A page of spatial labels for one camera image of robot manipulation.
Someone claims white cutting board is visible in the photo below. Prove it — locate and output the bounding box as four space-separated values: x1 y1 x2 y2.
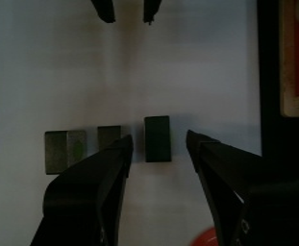
0 0 262 246

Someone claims toy sushi piece green centre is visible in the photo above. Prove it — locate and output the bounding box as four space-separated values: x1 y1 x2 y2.
45 129 89 176

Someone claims red round toy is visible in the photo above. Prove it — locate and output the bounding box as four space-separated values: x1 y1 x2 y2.
189 226 220 246

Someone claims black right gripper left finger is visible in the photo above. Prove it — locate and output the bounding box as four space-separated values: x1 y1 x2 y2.
29 134 136 246

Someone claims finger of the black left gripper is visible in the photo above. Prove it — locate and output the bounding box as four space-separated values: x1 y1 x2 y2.
90 0 117 24
144 0 165 26

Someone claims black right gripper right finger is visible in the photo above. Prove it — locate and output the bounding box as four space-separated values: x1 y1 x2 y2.
185 129 299 246

